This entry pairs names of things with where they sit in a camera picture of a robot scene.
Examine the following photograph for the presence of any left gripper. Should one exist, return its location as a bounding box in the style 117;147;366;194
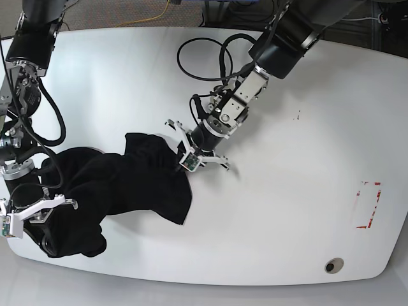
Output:
166;119;230;173

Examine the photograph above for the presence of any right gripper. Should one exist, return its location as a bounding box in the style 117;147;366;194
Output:
1;178;78;257

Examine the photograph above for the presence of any black t-shirt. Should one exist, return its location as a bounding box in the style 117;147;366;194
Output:
41;133;192;258

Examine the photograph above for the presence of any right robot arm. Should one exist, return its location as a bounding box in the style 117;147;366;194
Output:
1;1;78;258

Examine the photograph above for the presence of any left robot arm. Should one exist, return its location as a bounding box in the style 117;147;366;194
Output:
167;1;361;173

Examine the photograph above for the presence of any red tape rectangle marking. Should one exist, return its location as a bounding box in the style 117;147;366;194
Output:
352;181;383;230

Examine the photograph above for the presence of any right table grommet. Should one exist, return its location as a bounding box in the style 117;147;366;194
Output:
324;258;344;274

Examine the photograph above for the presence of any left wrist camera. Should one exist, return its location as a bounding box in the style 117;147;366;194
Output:
179;152;203;173

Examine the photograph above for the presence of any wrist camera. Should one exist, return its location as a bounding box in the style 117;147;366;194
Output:
179;152;203;173
1;214;24;238

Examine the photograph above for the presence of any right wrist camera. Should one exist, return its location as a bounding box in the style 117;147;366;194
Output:
1;214;24;238

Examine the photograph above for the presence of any yellow cable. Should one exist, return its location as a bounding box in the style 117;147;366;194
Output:
117;0;170;28

